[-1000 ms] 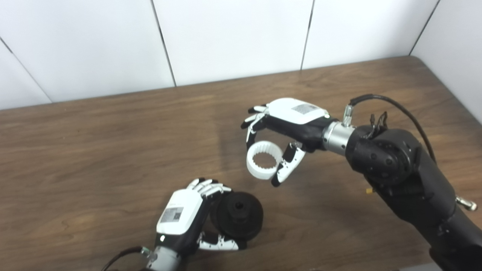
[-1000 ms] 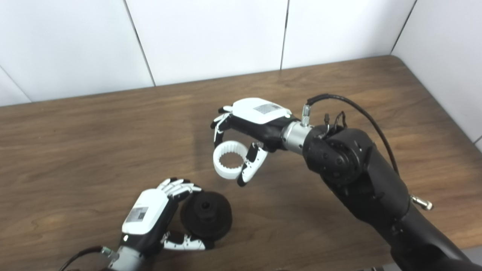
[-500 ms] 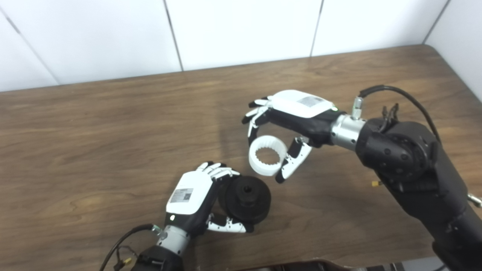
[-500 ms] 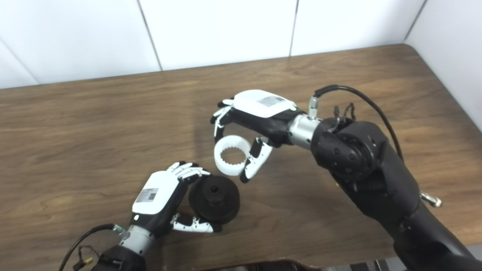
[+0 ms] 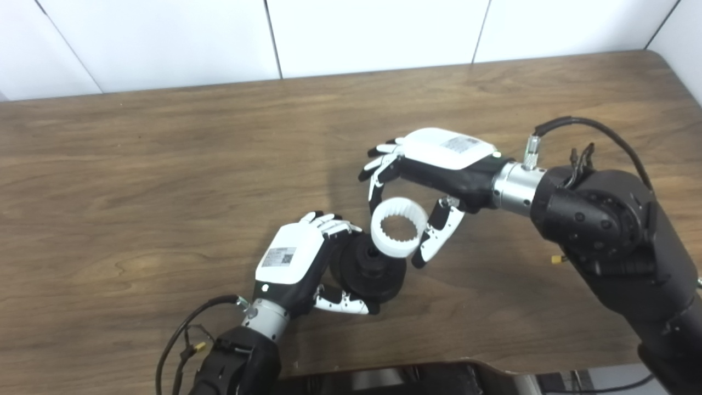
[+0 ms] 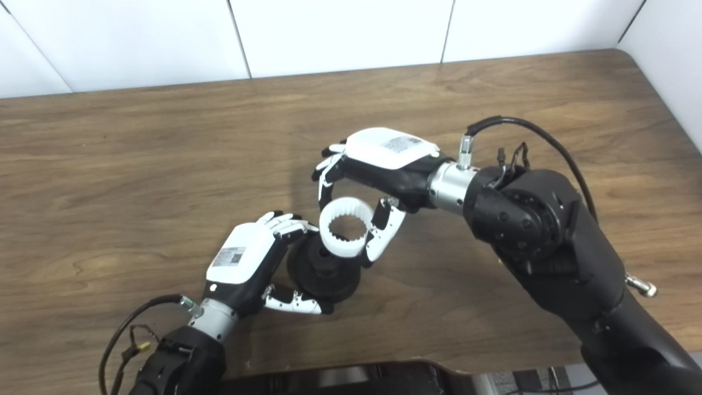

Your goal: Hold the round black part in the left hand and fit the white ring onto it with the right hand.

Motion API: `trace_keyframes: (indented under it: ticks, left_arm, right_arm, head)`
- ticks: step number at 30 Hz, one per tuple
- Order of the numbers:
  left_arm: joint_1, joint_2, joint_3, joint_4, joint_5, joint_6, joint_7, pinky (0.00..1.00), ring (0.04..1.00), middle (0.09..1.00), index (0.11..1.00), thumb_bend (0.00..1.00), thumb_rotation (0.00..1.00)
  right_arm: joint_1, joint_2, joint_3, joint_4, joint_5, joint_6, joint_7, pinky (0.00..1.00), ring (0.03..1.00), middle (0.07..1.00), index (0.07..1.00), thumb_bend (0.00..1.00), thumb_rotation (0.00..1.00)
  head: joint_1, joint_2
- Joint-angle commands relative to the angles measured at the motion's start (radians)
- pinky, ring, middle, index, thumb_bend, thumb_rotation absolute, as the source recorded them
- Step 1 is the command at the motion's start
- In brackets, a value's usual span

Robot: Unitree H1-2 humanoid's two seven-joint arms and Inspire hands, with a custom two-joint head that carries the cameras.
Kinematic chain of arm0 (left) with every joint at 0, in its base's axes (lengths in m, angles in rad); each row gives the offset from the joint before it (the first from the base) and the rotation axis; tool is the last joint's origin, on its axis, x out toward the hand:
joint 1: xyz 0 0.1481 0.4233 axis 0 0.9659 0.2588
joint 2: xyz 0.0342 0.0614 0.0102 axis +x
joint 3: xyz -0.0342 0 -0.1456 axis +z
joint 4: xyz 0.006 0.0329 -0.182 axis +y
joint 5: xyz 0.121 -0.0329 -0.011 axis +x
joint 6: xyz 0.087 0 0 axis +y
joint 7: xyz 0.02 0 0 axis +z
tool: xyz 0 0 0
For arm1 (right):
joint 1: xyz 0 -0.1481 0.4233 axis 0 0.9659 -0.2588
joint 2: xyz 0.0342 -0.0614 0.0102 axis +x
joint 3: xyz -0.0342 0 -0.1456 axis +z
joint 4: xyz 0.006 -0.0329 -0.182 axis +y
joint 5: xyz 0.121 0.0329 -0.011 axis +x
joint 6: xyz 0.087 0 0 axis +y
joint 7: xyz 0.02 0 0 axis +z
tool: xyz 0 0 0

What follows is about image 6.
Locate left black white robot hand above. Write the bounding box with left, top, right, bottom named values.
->
left=204, top=211, right=334, bottom=319

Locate right thin black wire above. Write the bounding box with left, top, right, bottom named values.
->
left=491, top=142, right=531, bottom=190

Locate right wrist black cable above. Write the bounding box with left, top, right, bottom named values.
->
left=458, top=115, right=658, bottom=298

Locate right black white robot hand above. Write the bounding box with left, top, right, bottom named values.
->
left=312, top=127, right=456, bottom=268

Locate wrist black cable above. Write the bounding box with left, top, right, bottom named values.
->
left=99, top=294, right=202, bottom=395
left=458, top=115, right=658, bottom=298

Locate round black plastic part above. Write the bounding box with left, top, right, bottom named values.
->
left=286, top=230, right=364, bottom=303

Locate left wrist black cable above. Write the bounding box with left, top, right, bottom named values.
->
left=99, top=294, right=202, bottom=395

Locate black robot torso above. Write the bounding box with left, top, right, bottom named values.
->
left=219, top=359, right=593, bottom=395

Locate left thin wire yellow connector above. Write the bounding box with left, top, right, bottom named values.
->
left=110, top=324, right=179, bottom=395

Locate white toothed plastic ring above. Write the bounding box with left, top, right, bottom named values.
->
left=319, top=197, right=376, bottom=258

